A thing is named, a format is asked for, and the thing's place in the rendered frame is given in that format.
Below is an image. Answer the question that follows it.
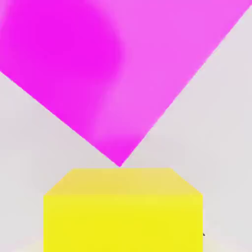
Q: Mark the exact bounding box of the small yellow cube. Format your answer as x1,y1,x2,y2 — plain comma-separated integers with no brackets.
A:
43,167,204,252

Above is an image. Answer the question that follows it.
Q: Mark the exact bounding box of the large magenta box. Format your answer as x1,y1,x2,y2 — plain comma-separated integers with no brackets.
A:
0,0,252,168

